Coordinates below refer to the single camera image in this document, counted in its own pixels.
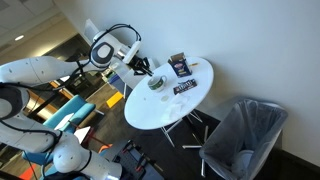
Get red-handled black clamp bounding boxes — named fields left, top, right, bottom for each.
left=136, top=153, right=148, bottom=172
left=123, top=140, right=134, bottom=154

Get clear plastic bag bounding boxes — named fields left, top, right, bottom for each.
left=160, top=94, right=192, bottom=123

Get dark brown candy packet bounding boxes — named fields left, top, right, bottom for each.
left=172, top=78, right=198, bottom=96

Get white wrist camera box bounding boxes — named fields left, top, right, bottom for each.
left=122, top=40, right=143, bottom=65

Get green and white mug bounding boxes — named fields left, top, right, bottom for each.
left=147, top=75, right=168, bottom=93

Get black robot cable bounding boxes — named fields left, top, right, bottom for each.
left=87, top=22, right=143, bottom=74

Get grey trash bin with liner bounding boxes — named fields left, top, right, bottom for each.
left=198, top=96, right=290, bottom=180

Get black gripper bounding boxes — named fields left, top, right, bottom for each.
left=132, top=56, right=155, bottom=77

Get yellow chair seat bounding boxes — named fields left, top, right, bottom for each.
left=105, top=91, right=125, bottom=109

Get metal table legs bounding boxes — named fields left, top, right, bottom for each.
left=160, top=109, right=204, bottom=148

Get white leaning board panel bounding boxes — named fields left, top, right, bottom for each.
left=82, top=18, right=101, bottom=38

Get teal chair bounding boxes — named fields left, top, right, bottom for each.
left=21, top=94, right=98, bottom=180

